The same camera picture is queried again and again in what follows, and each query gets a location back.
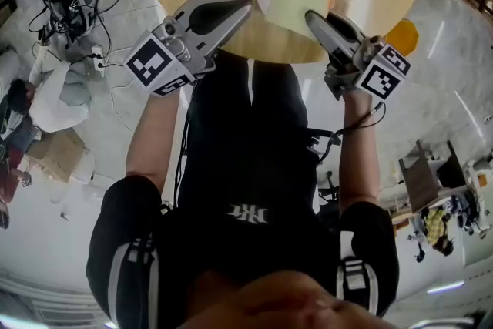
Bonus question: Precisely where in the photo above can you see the person's face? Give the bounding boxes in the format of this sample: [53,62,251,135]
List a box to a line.
[184,269,390,329]

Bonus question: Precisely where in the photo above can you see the person's right forearm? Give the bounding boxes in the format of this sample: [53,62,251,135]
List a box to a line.
[337,88,381,215]

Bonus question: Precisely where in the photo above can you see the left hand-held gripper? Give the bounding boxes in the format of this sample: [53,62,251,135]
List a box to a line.
[122,0,254,97]

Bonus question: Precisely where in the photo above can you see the person's black shirt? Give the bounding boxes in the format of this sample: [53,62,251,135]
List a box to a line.
[85,149,400,329]

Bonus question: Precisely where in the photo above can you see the person's black trousers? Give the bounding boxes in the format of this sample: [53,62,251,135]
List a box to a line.
[184,49,320,205]

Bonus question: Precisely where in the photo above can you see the large cardboard box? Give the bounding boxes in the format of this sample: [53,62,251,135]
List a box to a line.
[26,129,86,184]

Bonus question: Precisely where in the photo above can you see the yellow plastic bucket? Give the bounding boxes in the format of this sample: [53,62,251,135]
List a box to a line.
[384,19,420,58]

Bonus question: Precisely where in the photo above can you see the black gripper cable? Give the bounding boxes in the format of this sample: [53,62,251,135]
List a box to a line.
[317,102,386,166]

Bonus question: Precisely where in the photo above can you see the black electronics pack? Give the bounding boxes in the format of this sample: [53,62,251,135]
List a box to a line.
[38,0,96,38]

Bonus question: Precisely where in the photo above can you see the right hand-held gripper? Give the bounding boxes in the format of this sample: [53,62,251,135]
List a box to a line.
[304,9,412,103]

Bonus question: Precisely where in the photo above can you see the white power strip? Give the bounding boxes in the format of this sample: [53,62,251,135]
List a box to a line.
[91,45,105,71]

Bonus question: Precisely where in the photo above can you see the yellow checked cloth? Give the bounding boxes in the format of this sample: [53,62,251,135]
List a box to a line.
[425,208,448,247]

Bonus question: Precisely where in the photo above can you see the black waist-mounted device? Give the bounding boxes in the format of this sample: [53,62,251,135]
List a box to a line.
[306,129,342,157]

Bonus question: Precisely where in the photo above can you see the white backpack strap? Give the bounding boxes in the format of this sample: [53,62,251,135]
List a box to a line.
[338,230,369,292]
[126,238,155,265]

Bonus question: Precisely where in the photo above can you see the person's left forearm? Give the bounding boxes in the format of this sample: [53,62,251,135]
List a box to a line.
[125,90,182,201]

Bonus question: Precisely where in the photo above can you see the dark wooden stool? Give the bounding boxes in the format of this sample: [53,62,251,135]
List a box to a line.
[398,140,469,213]

